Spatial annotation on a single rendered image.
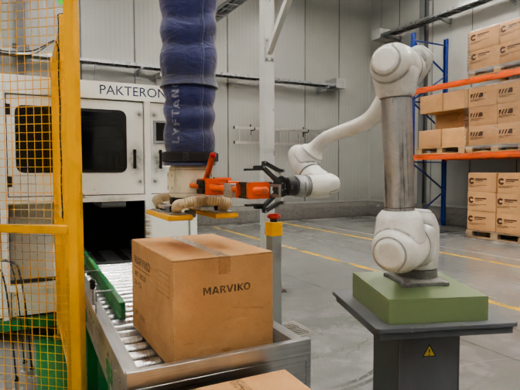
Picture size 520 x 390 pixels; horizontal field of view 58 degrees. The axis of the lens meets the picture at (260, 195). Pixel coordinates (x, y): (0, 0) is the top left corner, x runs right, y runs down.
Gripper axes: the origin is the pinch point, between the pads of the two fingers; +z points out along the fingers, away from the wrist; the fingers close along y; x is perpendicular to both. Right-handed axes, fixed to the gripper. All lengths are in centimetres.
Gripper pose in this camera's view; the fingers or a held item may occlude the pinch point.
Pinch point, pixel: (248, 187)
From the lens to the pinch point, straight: 179.2
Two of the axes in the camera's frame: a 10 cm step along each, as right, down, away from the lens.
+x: -4.6, -0.3, 8.9
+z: -8.9, 0.3, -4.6
